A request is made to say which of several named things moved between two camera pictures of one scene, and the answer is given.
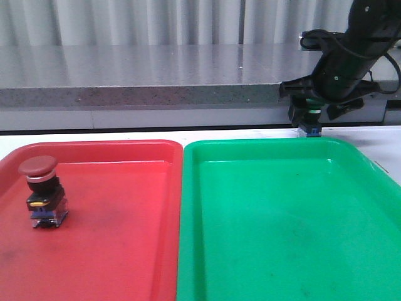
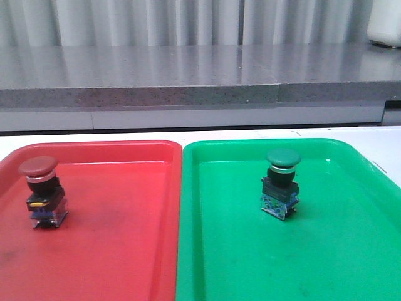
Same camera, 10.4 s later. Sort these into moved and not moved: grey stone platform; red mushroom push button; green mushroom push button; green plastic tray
Moved: green mushroom push button
Not moved: green plastic tray; red mushroom push button; grey stone platform
